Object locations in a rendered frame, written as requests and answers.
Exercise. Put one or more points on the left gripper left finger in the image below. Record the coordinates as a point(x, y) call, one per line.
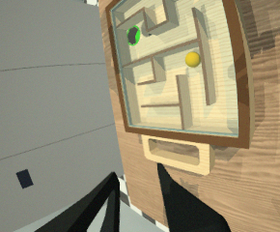
point(79, 216)

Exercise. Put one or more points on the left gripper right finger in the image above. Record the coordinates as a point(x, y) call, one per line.
point(184, 211)

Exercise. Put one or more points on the wooden maze board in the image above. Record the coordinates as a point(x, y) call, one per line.
point(184, 74)

